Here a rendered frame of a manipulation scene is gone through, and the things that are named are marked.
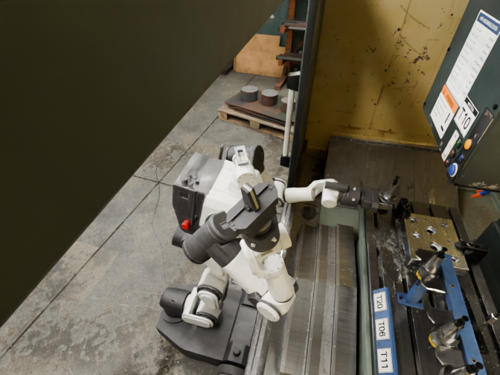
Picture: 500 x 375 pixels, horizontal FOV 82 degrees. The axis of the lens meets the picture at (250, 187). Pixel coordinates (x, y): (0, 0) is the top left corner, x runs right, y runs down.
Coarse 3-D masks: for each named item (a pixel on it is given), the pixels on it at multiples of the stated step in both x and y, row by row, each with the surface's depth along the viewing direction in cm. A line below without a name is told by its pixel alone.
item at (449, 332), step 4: (456, 320) 76; (444, 324) 79; (448, 324) 78; (452, 324) 76; (440, 328) 80; (444, 328) 79; (448, 328) 77; (452, 328) 76; (456, 328) 75; (460, 328) 75; (440, 332) 80; (444, 332) 78; (448, 332) 77; (452, 332) 76; (456, 332) 76; (460, 332) 76; (440, 336) 80; (444, 336) 79; (448, 336) 78; (452, 336) 77; (456, 336) 77; (448, 340) 78; (452, 340) 78
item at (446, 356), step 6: (438, 348) 78; (444, 348) 78; (450, 348) 78; (456, 348) 78; (438, 354) 77; (444, 354) 77; (450, 354) 77; (456, 354) 77; (462, 354) 77; (444, 360) 76; (450, 360) 76; (456, 360) 76; (462, 360) 76
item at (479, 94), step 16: (480, 0) 77; (496, 0) 69; (464, 16) 85; (496, 16) 68; (464, 32) 83; (448, 48) 91; (496, 48) 66; (448, 64) 90; (496, 64) 65; (480, 80) 70; (496, 80) 64; (432, 96) 98; (480, 96) 69; (496, 96) 63; (480, 112) 68; (496, 112) 62; (432, 128) 94; (448, 128) 83; (496, 128) 63; (480, 144) 67; (496, 144) 65; (480, 160) 69; (496, 160) 68; (464, 176) 72; (480, 176) 71; (496, 176) 70
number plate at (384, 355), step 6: (384, 348) 104; (390, 348) 102; (378, 354) 104; (384, 354) 102; (390, 354) 101; (378, 360) 103; (384, 360) 101; (390, 360) 99; (384, 366) 100; (390, 366) 98; (384, 372) 99; (390, 372) 97
